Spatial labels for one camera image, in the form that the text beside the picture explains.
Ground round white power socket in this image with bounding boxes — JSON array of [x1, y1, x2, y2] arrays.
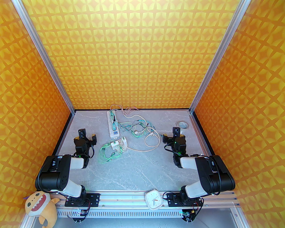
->
[[117, 138, 129, 151]]

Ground small controller board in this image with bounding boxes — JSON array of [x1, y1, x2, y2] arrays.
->
[[72, 208, 89, 223], [181, 208, 197, 223]]

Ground yellow plush monster toy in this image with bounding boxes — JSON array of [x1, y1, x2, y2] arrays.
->
[[24, 190, 60, 227]]

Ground thick beige power cable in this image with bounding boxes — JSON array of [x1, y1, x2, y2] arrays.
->
[[121, 115, 161, 153]]

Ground long white power strip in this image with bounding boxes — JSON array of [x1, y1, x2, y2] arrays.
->
[[108, 110, 120, 138]]

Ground thin black cable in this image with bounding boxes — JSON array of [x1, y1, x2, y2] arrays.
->
[[111, 112, 134, 132]]

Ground thin white cable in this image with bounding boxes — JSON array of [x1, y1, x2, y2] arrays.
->
[[110, 105, 139, 118]]

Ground slotted white cable duct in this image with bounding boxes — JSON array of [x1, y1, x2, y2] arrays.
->
[[57, 210, 185, 218]]

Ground aluminium frame post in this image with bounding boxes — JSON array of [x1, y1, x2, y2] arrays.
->
[[189, 0, 251, 113], [12, 0, 75, 114]]

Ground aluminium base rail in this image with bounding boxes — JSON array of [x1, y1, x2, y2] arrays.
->
[[56, 190, 236, 209]]

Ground white square clock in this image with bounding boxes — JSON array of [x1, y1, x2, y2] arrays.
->
[[145, 190, 164, 210]]

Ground black table edge strip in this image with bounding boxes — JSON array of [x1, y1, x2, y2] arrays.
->
[[50, 112, 75, 156], [192, 111, 216, 156]]

